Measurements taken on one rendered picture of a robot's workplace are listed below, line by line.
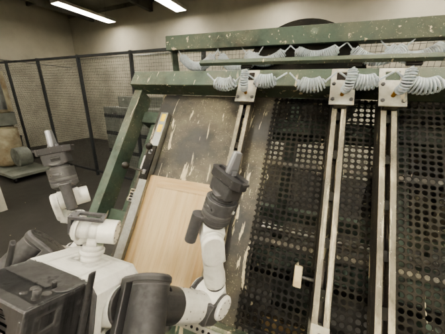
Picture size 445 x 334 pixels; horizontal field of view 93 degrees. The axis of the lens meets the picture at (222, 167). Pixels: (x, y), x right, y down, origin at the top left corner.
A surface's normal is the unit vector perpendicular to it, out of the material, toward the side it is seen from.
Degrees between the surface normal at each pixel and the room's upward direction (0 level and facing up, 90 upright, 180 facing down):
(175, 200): 55
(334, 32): 90
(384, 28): 90
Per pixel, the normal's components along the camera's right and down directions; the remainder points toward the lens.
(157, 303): 0.72, -0.41
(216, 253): 0.22, 0.39
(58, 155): 0.21, 0.11
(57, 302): 0.94, 0.13
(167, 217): -0.26, -0.31
